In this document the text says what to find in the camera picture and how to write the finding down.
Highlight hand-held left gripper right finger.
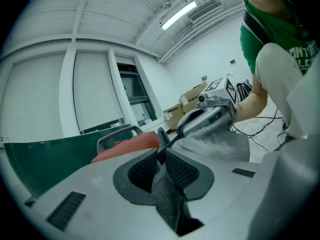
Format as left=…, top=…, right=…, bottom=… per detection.
left=164, top=147, right=261, bottom=240

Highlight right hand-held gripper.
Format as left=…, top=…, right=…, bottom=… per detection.
left=176, top=76, right=238, bottom=138

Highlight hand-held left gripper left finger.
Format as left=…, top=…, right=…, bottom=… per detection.
left=23, top=148, right=176, bottom=240

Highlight gray fleece dust bag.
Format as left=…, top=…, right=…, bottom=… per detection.
left=156, top=122, right=251, bottom=165

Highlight red vacuum cleaner gray handle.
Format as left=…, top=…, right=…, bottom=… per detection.
left=90, top=125, right=161, bottom=164

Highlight person's right forearm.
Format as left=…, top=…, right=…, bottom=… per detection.
left=236, top=83, right=270, bottom=123

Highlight large cardboard box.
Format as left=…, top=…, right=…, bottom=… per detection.
left=178, top=82, right=209, bottom=114

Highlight small cardboard box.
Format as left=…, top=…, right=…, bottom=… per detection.
left=162, top=103, right=186, bottom=131

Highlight dark green board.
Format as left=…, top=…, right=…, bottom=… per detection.
left=3, top=124, right=133, bottom=199

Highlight dark framed window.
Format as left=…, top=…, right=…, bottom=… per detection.
left=116, top=62, right=159, bottom=128

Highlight person's beige trousers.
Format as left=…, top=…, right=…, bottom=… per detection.
left=249, top=42, right=320, bottom=240

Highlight long ceiling light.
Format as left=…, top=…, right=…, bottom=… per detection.
left=160, top=0, right=198, bottom=31

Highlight white air vent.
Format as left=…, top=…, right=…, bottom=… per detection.
left=187, top=0, right=224, bottom=24

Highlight narrow white roller blind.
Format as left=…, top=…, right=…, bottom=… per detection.
left=72, top=50, right=125, bottom=133

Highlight person's green shirt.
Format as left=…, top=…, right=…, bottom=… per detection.
left=239, top=0, right=320, bottom=76

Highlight wide white roller blind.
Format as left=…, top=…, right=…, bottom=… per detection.
left=0, top=52, right=67, bottom=144

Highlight bundle of black cables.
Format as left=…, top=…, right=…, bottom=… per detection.
left=236, top=81, right=254, bottom=102

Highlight black floor cable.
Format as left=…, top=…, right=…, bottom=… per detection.
left=231, top=106, right=286, bottom=138

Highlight white floor cable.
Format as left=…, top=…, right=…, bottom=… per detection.
left=249, top=135, right=273, bottom=153

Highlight black shoulder strap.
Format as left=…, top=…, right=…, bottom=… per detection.
left=242, top=8, right=273, bottom=46

